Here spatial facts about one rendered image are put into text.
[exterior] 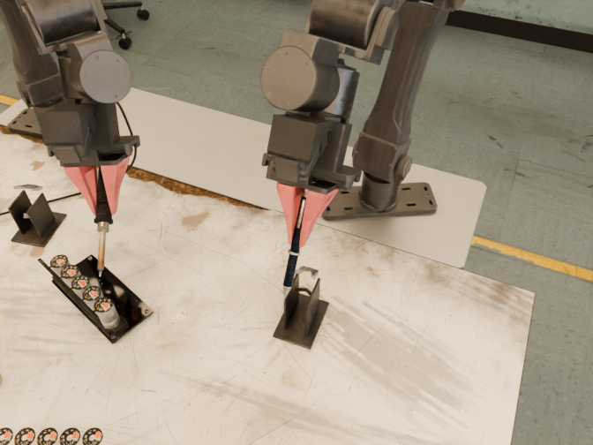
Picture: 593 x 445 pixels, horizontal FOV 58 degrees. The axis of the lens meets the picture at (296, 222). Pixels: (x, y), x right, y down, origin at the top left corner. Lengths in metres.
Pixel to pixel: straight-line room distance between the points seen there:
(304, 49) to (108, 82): 0.24
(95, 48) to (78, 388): 0.43
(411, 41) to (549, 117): 1.90
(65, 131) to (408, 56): 0.46
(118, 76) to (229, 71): 2.12
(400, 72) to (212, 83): 1.93
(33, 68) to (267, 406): 0.70
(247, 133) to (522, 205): 1.32
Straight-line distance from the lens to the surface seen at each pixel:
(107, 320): 0.79
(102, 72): 0.64
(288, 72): 0.51
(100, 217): 0.75
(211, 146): 1.08
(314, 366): 0.76
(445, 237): 0.93
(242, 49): 2.94
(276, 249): 0.88
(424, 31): 0.80
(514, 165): 2.34
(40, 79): 1.09
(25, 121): 1.24
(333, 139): 0.56
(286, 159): 0.50
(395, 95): 0.81
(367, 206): 0.92
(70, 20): 0.71
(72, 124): 0.64
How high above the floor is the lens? 1.42
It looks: 47 degrees down
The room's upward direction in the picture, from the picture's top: straight up
